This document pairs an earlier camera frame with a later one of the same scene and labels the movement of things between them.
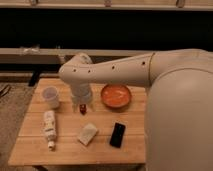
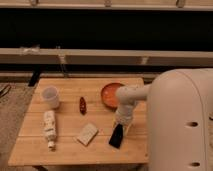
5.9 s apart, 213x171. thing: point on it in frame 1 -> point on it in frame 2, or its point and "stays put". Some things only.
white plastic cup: [51, 95] stays put
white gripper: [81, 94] -> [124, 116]
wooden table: [110, 133] stays put
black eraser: [117, 135] stays put
